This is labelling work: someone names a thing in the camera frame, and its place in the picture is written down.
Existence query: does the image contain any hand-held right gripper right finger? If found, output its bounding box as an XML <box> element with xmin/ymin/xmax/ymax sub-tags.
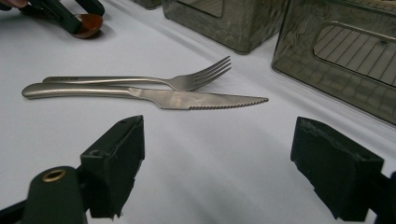
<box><xmin>290</xmin><ymin>116</ymin><xmax>386</xmax><ymax>222</ymax></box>

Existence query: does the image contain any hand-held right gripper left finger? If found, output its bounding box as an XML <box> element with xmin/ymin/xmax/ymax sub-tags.
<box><xmin>79</xmin><ymin>115</ymin><xmax>146</xmax><ymax>220</ymax></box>

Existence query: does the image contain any brown wooden spoon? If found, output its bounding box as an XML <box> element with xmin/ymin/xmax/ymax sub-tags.
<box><xmin>72</xmin><ymin>13</ymin><xmax>105</xmax><ymax>40</ymax></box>

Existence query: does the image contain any smoky clear plastic bin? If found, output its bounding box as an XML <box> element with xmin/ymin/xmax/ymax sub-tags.
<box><xmin>162</xmin><ymin>0</ymin><xmax>290</xmax><ymax>55</ymax></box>
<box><xmin>271</xmin><ymin>0</ymin><xmax>396</xmax><ymax>126</ymax></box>
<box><xmin>130</xmin><ymin>0</ymin><xmax>163</xmax><ymax>10</ymax></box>

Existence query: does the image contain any silver metal knife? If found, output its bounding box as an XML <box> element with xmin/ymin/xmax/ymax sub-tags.
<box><xmin>21</xmin><ymin>82</ymin><xmax>270</xmax><ymax>111</ymax></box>

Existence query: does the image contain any silver metal fork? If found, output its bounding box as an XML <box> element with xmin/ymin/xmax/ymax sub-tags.
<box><xmin>41</xmin><ymin>55</ymin><xmax>233</xmax><ymax>92</ymax></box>

